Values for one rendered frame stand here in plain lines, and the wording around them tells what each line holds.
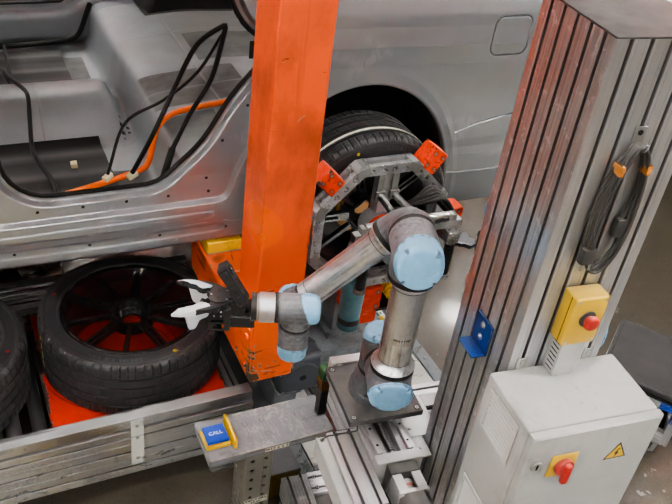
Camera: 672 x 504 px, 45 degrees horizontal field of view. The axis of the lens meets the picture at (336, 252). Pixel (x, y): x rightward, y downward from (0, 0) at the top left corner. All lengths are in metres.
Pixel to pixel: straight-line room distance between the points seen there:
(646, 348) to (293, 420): 1.61
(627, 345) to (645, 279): 1.15
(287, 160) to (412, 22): 0.85
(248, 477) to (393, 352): 0.95
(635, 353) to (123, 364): 2.06
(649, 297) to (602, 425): 2.76
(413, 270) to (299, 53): 0.65
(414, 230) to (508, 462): 0.56
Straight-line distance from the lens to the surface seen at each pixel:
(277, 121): 2.20
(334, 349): 3.38
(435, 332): 3.91
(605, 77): 1.57
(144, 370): 2.86
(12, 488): 2.96
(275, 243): 2.42
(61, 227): 2.83
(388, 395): 2.12
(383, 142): 2.90
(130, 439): 2.92
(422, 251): 1.84
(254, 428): 2.74
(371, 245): 2.02
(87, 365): 2.89
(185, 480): 3.17
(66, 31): 4.42
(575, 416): 1.89
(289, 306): 1.96
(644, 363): 3.60
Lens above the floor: 2.49
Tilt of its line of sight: 35 degrees down
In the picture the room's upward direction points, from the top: 8 degrees clockwise
